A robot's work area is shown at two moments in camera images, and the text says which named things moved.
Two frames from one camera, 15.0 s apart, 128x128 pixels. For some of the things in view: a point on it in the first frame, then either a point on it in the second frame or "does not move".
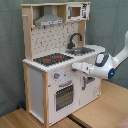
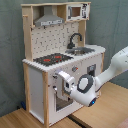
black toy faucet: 71,45 does not move
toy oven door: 64,96 does not move
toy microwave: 77,12 does not move
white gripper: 83,66 → 64,81
